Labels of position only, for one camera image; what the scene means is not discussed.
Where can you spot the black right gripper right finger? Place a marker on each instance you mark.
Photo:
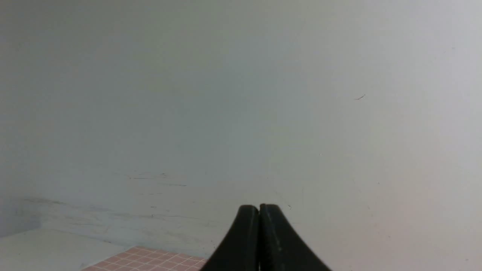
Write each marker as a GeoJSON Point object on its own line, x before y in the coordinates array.
{"type": "Point", "coordinates": [280, 247]}

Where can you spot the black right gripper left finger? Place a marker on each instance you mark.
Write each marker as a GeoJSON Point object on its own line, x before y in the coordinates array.
{"type": "Point", "coordinates": [238, 251]}

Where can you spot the pink checkered tablecloth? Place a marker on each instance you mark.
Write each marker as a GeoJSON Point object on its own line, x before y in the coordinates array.
{"type": "Point", "coordinates": [148, 259]}

